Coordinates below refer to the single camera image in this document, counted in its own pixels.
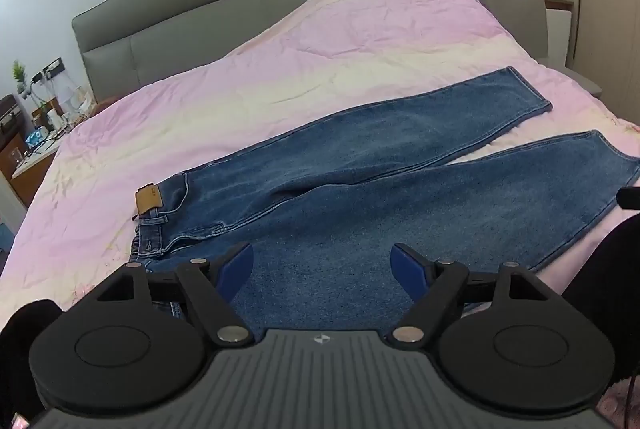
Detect person's black clothing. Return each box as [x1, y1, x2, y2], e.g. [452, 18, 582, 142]
[0, 299, 63, 429]
[560, 213, 640, 382]

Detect small green potted plant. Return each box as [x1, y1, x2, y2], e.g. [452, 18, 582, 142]
[12, 60, 32, 100]

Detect blue denim pants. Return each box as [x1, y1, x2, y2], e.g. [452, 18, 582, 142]
[131, 66, 640, 335]

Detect grey chair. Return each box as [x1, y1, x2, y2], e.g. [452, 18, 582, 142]
[482, 0, 602, 100]

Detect wooden nightstand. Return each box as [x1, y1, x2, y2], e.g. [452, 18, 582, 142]
[0, 93, 96, 212]

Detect pink and cream blanket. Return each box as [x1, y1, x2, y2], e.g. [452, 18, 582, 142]
[0, 0, 640, 429]

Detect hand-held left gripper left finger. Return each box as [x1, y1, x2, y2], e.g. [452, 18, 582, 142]
[95, 242, 255, 348]

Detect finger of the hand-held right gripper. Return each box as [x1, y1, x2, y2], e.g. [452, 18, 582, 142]
[616, 186, 640, 211]

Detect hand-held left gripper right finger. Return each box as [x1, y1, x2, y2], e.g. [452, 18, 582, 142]
[389, 243, 559, 353]

